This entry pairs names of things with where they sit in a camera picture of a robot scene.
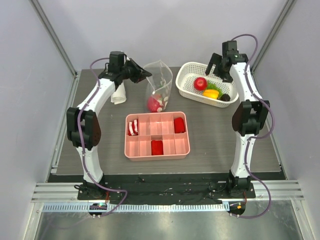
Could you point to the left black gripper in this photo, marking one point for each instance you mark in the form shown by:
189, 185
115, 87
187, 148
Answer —
140, 73

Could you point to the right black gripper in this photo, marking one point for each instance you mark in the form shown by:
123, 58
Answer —
218, 65

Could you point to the clear zip top bag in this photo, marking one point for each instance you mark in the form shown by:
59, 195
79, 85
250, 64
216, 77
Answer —
161, 80

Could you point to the green toy grapes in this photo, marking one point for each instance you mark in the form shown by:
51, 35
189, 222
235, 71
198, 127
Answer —
212, 86

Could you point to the yellow toy pepper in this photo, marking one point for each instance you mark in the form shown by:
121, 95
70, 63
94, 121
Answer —
211, 93

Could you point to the red toy strawberry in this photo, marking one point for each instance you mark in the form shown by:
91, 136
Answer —
156, 103

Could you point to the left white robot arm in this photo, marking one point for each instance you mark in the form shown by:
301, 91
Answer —
83, 128

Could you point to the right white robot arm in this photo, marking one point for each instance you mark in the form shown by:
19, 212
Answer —
250, 116

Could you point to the dark brown toy food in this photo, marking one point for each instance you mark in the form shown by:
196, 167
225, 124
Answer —
225, 98

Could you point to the white perforated plastic basket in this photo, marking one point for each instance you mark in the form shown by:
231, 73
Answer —
190, 71

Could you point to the white rolled cloth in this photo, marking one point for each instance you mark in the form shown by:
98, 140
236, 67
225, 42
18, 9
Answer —
119, 96

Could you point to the pink compartment tray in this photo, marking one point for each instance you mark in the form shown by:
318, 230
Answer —
156, 126

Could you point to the red white striped sock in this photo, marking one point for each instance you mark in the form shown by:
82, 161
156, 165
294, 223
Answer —
133, 127

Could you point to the red cloth roll upper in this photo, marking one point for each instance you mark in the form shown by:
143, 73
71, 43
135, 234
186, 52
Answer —
179, 125

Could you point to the red cloth roll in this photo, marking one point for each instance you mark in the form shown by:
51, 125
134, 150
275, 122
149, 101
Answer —
157, 148
179, 125

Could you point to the red cloth roll lower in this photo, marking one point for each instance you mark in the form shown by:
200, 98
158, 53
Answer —
157, 148

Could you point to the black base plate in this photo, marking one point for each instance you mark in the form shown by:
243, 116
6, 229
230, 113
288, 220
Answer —
164, 189

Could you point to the white slotted cable duct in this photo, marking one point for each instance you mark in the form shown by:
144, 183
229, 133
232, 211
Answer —
130, 208

